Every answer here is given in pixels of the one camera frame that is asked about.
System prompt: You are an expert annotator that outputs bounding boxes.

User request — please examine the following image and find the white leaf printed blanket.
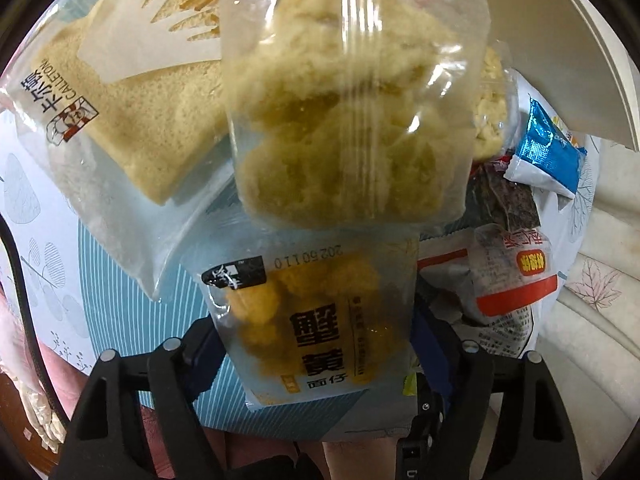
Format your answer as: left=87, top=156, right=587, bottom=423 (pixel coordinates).
left=480, top=135, right=640, bottom=461

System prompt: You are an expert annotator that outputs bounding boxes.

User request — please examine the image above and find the clear cracker packet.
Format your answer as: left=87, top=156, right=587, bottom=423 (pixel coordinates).
left=470, top=45, right=521, bottom=163

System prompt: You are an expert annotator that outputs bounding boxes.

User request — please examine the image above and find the yellow puff snack packet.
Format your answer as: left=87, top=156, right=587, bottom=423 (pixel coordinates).
left=182, top=237, right=421, bottom=413

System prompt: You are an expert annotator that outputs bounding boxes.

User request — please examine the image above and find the person's leg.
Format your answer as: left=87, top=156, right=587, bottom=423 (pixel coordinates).
left=205, top=425, right=401, bottom=480

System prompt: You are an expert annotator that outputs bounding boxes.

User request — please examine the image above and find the blue foil snack packet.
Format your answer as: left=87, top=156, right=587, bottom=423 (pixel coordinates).
left=502, top=95, right=588, bottom=198

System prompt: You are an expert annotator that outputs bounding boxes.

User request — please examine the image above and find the white red label snack packet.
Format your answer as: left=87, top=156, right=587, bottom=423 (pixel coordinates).
left=417, top=222, right=571, bottom=356

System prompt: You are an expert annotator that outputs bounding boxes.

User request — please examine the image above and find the clear floss bun packet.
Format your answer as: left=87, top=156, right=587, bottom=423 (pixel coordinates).
left=217, top=0, right=491, bottom=233

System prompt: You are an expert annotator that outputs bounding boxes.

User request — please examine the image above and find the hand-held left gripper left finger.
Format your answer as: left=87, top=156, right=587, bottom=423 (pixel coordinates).
left=50, top=316, right=229, bottom=480

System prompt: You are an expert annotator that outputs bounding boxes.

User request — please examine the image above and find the black cable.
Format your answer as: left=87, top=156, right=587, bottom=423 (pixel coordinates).
left=0, top=217, right=76, bottom=426

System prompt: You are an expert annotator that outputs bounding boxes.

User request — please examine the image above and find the dark seaweed snack packet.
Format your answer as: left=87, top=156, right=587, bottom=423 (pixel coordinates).
left=460, top=160, right=543, bottom=246

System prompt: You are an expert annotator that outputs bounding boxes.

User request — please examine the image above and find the white plastic bin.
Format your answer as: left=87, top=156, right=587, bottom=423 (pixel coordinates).
left=492, top=0, right=640, bottom=153

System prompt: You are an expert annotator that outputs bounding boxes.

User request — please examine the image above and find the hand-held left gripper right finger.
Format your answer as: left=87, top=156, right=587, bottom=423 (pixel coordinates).
left=415, top=294, right=596, bottom=480

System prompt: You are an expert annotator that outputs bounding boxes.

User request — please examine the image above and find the sliced bread packet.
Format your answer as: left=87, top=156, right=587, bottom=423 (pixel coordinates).
left=7, top=0, right=251, bottom=301

